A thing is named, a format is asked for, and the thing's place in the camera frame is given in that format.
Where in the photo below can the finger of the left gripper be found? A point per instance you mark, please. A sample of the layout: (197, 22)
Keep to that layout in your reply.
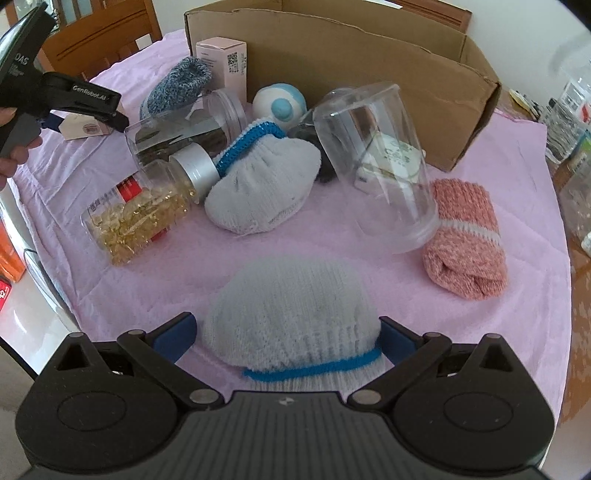
(117, 120)

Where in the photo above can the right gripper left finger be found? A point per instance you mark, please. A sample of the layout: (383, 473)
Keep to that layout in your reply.
(155, 353)

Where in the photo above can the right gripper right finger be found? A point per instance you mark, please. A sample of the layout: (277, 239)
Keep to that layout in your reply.
(413, 356)

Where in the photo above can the blue knitted sock roll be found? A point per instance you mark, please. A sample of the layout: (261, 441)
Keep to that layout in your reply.
(179, 88)

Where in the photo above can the jar of golden capsules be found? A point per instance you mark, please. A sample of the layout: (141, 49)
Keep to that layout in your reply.
(145, 205)

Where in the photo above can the clear jar dark contents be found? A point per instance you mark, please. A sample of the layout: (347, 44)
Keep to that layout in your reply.
(212, 122)

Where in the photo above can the pink knitted sock roll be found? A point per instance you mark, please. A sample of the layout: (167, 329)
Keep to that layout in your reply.
(466, 256)

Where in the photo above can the white sock blue band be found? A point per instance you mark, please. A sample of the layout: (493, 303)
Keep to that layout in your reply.
(264, 178)
(293, 324)

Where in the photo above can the large clear jar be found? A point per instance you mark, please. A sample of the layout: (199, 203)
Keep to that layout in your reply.
(398, 218)

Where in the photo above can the person's left hand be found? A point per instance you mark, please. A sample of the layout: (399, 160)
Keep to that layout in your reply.
(18, 156)

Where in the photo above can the small beige tag box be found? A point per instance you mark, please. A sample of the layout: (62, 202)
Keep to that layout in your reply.
(78, 126)

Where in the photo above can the wooden chair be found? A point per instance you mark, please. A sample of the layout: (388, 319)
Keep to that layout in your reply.
(97, 41)

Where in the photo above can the pink carton box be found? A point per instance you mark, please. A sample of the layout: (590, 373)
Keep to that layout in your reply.
(227, 60)

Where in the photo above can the red snack package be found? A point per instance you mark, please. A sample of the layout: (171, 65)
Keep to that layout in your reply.
(5, 290)

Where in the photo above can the white blue round ball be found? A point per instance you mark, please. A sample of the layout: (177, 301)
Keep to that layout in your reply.
(281, 103)

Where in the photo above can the orange box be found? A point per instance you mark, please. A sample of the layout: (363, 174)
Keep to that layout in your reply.
(11, 264)

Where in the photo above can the brown cardboard box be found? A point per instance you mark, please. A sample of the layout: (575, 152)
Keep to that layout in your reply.
(447, 85)

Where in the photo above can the pink table cloth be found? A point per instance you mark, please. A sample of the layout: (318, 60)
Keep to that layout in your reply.
(185, 269)

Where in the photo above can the clear water bottle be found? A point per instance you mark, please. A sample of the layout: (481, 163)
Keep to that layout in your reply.
(568, 117)

